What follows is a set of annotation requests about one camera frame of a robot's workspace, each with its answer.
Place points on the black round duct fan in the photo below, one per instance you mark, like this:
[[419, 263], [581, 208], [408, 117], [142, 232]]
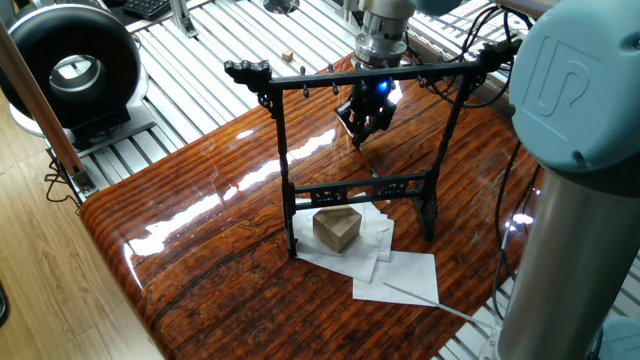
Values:
[[30, 50]]

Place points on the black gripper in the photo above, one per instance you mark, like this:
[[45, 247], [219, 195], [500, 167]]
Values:
[[372, 88]]

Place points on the black keyboard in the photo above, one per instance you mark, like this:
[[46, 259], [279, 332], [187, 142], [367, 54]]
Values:
[[150, 8]]

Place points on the thin calligraphy brush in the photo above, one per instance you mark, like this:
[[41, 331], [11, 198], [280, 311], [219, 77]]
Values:
[[366, 160]]

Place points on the black metal pen rack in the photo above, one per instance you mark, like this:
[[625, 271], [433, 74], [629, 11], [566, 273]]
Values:
[[355, 188]]

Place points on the white paper sheet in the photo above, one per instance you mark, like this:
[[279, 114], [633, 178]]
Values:
[[305, 245], [380, 232], [400, 280]]

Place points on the large wooden block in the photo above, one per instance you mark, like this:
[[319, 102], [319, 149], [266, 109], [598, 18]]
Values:
[[336, 228]]

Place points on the tiny yellow cube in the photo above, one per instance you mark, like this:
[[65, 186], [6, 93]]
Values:
[[287, 53]]

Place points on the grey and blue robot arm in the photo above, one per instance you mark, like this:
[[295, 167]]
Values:
[[575, 130]]

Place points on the brown wooden pole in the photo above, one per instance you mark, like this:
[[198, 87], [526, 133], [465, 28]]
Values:
[[40, 100]]

